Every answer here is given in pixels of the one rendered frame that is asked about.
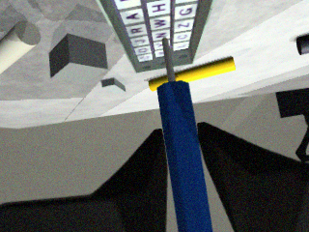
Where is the yellow cylinder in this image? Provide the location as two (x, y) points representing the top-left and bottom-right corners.
(149, 57), (236, 91)

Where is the blue stylus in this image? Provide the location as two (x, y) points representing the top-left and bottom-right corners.
(156, 37), (212, 232)

